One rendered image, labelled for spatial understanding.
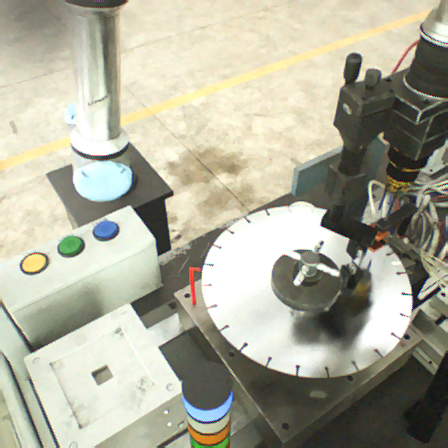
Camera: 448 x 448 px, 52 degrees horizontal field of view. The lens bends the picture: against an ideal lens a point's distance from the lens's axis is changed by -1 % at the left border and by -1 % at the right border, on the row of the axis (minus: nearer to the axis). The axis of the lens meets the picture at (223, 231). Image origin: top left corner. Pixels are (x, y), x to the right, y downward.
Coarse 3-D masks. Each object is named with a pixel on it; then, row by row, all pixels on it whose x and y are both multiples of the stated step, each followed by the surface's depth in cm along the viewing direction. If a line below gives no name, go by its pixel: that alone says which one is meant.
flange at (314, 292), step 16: (320, 256) 76; (272, 272) 74; (288, 272) 73; (320, 272) 72; (288, 288) 72; (304, 288) 71; (320, 288) 71; (336, 288) 72; (304, 304) 70; (320, 304) 70
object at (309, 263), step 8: (320, 240) 73; (320, 248) 72; (288, 256) 72; (296, 256) 71; (304, 256) 70; (312, 256) 70; (304, 264) 69; (312, 264) 69; (320, 264) 70; (304, 272) 69; (312, 272) 70; (328, 272) 69; (336, 272) 69; (296, 280) 68
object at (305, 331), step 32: (256, 224) 82; (288, 224) 82; (224, 256) 77; (256, 256) 77; (384, 256) 77; (224, 288) 73; (256, 288) 73; (352, 288) 73; (384, 288) 73; (224, 320) 69; (256, 320) 69; (288, 320) 69; (320, 320) 69; (352, 320) 69; (384, 320) 69; (256, 352) 65; (288, 352) 65; (320, 352) 65; (352, 352) 65; (384, 352) 65
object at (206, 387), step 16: (192, 368) 42; (208, 368) 42; (224, 368) 42; (192, 384) 41; (208, 384) 41; (224, 384) 41; (192, 400) 40; (208, 400) 40; (224, 400) 40; (192, 416) 41; (208, 416) 40
